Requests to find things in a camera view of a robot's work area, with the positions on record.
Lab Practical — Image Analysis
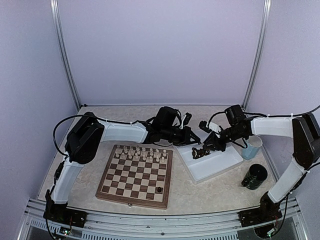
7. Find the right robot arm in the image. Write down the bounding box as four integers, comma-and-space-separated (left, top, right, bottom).
199, 104, 320, 222

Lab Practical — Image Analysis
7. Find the light blue mug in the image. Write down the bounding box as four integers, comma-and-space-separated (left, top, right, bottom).
241, 136, 263, 161

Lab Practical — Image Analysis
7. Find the aluminium frame post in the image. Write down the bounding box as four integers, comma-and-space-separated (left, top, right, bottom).
242, 0, 272, 109
50, 0, 82, 110

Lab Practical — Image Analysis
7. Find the right aluminium frame post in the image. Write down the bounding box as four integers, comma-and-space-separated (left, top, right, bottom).
242, 0, 272, 109

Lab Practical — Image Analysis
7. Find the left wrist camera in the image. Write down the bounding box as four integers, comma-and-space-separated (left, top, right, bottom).
179, 112, 192, 130

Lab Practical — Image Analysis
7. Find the white plastic tray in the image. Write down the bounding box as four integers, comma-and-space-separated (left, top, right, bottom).
174, 143, 244, 185

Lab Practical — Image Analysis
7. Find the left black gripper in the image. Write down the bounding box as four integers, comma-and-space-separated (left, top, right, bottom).
162, 125, 200, 147

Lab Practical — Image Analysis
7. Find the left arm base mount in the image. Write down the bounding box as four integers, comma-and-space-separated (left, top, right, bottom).
43, 208, 87, 228

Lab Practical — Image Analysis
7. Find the left aluminium frame post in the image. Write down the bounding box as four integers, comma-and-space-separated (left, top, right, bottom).
50, 0, 82, 110

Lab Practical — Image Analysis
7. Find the front aluminium rail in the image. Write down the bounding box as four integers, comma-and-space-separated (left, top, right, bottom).
14, 198, 311, 240

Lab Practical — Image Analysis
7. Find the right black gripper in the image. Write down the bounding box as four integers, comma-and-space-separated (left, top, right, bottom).
203, 125, 245, 152

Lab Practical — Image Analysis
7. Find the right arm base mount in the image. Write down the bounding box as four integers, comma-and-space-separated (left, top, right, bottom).
238, 208, 283, 228

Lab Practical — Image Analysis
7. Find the wooden chess board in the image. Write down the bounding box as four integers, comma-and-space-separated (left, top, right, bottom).
95, 144, 173, 210

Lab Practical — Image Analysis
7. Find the dark green mug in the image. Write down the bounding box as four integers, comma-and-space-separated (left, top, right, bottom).
241, 163, 268, 190

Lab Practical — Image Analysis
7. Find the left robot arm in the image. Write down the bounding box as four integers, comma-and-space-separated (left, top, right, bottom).
45, 106, 201, 223

